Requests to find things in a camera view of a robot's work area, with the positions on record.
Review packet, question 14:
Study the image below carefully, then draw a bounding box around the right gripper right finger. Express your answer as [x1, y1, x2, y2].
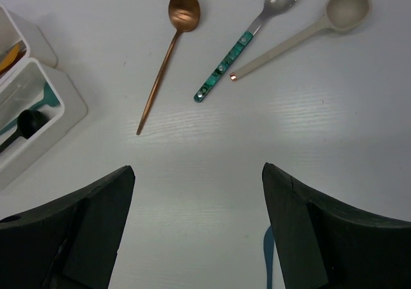
[262, 163, 410, 288]

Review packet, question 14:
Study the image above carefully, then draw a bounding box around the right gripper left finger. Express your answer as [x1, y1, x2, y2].
[1, 166, 135, 288]

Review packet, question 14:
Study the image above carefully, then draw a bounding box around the black measuring spoon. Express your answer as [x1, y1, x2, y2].
[1, 109, 49, 152]

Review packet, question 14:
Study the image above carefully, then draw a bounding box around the teal plastic spoon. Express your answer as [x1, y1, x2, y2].
[1, 83, 60, 135]

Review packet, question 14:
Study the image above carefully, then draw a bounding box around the beige measuring spoon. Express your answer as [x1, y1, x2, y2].
[230, 0, 372, 82]

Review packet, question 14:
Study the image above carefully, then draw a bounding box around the silver spoon teal handle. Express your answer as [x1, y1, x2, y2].
[193, 0, 297, 103]

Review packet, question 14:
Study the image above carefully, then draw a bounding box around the teal plastic knife left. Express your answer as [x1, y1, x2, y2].
[263, 227, 274, 289]

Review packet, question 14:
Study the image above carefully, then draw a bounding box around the white front utensil tray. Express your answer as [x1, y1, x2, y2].
[1, 58, 87, 189]

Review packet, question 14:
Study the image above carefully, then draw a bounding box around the white utensil tray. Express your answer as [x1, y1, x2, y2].
[1, 58, 87, 189]
[1, 4, 58, 87]

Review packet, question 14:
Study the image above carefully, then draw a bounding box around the white back utensil tray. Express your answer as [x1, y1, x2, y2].
[1, 4, 58, 87]

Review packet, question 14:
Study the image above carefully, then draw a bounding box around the copper round spoon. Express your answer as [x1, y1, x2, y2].
[136, 0, 202, 136]

